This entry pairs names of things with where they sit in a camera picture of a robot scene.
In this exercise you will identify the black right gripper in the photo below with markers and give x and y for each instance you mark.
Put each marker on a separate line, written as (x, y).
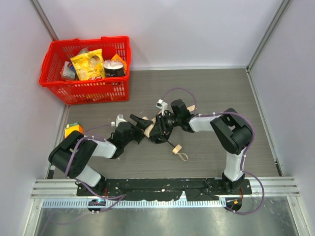
(160, 126)

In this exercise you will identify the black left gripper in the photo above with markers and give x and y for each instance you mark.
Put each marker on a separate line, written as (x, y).
(136, 130)

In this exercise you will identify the beige and black umbrella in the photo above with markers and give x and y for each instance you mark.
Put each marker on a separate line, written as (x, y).
(179, 119)

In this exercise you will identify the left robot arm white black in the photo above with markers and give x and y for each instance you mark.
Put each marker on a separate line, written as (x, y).
(72, 155)

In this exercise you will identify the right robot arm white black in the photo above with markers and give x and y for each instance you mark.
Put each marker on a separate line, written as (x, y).
(232, 130)

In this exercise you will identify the red plastic shopping basket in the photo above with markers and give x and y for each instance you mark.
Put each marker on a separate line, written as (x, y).
(108, 89)

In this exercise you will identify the black cd spindle case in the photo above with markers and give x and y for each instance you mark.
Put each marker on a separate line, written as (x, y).
(109, 72)

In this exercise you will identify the orange snack packet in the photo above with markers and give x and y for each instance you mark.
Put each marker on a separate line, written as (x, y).
(118, 64)

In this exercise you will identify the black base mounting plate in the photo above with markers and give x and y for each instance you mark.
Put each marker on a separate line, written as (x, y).
(164, 189)

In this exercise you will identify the orange juice carton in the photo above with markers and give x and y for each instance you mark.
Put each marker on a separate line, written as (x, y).
(69, 128)

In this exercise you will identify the yellow chips bag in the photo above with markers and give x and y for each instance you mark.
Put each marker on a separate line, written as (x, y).
(89, 66)

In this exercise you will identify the grey small box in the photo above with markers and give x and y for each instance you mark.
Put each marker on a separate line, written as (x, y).
(67, 73)

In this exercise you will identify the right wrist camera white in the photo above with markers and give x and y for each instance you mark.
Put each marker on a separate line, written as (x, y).
(162, 106)

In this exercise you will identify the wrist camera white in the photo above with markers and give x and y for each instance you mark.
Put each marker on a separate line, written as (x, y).
(162, 106)
(119, 119)

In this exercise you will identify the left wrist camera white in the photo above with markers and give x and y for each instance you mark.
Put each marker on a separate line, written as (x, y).
(119, 119)

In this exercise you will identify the white slotted cable duct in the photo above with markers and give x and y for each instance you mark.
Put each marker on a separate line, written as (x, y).
(94, 203)

